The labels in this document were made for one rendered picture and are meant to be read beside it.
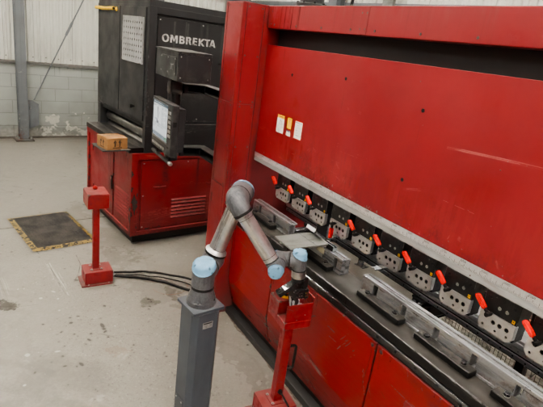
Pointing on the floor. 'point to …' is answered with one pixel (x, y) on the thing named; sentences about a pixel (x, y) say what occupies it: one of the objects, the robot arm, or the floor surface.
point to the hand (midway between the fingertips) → (292, 311)
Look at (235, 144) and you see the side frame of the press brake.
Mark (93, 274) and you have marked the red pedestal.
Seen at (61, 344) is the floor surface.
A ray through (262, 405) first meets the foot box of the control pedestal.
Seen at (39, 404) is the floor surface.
